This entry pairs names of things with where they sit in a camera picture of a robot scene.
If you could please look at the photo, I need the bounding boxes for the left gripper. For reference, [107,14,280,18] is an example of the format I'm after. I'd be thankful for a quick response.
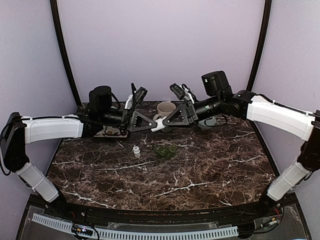
[99,107,158,132]

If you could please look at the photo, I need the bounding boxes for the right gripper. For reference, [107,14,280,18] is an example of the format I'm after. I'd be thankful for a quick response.
[163,93,224,128]

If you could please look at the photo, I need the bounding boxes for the white pill bottle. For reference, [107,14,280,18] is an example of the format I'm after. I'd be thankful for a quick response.
[132,146,141,158]
[151,118,166,132]

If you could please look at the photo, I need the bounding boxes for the green weekly pill organizer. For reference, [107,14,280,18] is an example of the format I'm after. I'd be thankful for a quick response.
[153,144,178,160]

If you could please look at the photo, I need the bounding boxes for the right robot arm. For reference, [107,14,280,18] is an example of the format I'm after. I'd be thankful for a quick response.
[162,70,320,217]

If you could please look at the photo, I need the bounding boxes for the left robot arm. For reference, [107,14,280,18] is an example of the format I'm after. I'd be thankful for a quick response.
[0,84,158,218]

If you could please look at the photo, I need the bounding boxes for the cream ceramic mug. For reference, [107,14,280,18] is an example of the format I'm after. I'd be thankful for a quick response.
[152,101,176,133]

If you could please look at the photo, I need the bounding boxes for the teal bowl right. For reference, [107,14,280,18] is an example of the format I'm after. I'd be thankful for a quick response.
[198,117,217,131]

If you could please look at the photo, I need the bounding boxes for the floral square plate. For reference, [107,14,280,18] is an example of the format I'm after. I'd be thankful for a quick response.
[94,126,129,138]

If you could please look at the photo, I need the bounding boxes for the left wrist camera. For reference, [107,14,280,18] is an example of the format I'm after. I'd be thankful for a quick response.
[124,83,148,110]

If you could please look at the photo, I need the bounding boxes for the black front rail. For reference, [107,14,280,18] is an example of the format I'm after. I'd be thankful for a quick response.
[46,199,296,227]

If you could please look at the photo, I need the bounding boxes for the white slotted cable duct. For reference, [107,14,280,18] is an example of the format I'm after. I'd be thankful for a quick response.
[31,213,239,240]

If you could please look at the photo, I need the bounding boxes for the right black frame post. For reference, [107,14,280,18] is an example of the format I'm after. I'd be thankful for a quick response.
[246,0,273,91]

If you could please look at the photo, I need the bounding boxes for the black frame post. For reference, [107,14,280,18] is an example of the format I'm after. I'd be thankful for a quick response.
[49,0,82,107]
[246,0,273,91]

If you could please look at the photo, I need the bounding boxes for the left black frame post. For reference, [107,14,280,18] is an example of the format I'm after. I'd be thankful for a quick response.
[49,0,82,107]

